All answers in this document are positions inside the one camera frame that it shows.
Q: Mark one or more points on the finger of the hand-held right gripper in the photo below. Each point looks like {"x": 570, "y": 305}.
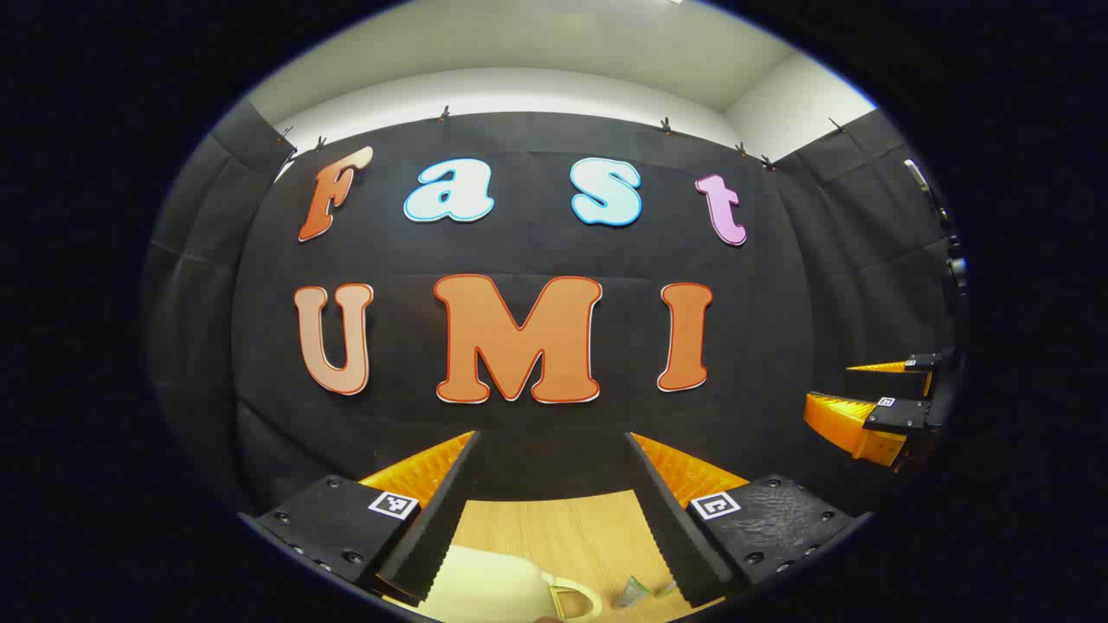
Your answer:
{"x": 883, "y": 385}
{"x": 844, "y": 420}

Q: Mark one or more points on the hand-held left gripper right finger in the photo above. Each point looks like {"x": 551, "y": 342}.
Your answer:
{"x": 666, "y": 519}

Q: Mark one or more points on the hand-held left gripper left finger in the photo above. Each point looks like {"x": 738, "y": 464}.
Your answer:
{"x": 441, "y": 519}

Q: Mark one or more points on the pale yellow suitcase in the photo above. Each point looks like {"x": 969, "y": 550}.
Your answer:
{"x": 485, "y": 588}

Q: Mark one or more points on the large white green tube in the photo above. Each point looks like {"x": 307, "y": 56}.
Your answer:
{"x": 632, "y": 594}

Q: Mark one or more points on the row of black cloth clips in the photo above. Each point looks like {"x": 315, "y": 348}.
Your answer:
{"x": 444, "y": 113}

